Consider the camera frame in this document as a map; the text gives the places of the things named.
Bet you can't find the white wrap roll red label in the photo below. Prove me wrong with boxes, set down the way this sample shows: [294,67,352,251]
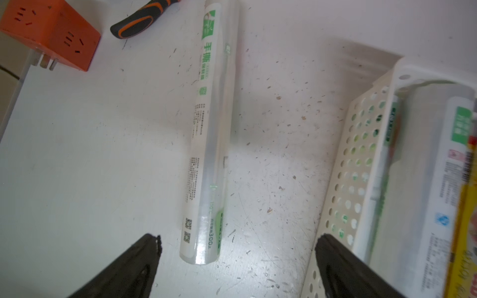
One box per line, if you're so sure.
[366,96,401,264]

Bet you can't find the white green wrap roll long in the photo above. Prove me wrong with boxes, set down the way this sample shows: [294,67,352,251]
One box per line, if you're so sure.
[370,82,475,298]

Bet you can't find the yellow wrap roll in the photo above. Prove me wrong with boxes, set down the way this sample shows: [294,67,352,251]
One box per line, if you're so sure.
[445,115,477,298]

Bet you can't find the orange black pliers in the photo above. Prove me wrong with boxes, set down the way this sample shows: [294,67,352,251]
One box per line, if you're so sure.
[110,0,180,39]

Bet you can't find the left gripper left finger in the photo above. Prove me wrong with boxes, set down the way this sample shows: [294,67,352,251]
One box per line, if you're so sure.
[71,233,162,298]

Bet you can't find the red cube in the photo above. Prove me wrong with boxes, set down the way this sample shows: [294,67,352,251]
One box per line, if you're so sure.
[1,0,101,72]

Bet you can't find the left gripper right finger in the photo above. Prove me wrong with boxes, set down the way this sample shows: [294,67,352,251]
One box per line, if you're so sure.
[315,234,403,298]

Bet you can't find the white plastic basket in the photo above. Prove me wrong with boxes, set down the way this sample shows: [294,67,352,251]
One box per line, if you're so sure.
[301,58,477,298]

